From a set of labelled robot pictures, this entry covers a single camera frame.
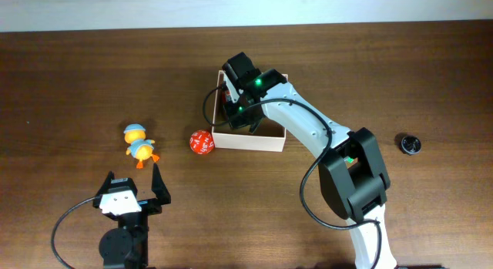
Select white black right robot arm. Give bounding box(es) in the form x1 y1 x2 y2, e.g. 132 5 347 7
222 52 397 268

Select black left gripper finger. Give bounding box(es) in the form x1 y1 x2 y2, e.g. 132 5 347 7
151 163 171 205
92 171 115 208

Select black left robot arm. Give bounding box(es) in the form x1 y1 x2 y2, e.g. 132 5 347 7
92 164 171 269

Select small black round tin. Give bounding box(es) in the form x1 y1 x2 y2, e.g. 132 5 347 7
401 135 422 156

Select yellow duck toy blue hat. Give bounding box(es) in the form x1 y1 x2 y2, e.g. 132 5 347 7
123 123 160 169

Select red ball white letters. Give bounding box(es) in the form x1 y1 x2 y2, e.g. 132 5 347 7
189 129 215 155

